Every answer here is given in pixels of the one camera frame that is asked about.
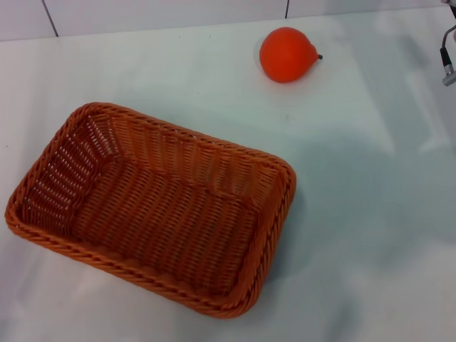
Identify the orange pear-shaped toy fruit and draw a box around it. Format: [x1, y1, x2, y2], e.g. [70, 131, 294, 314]
[259, 26, 324, 84]

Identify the orange woven plastic basket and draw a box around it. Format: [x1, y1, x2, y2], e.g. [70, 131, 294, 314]
[4, 102, 297, 320]

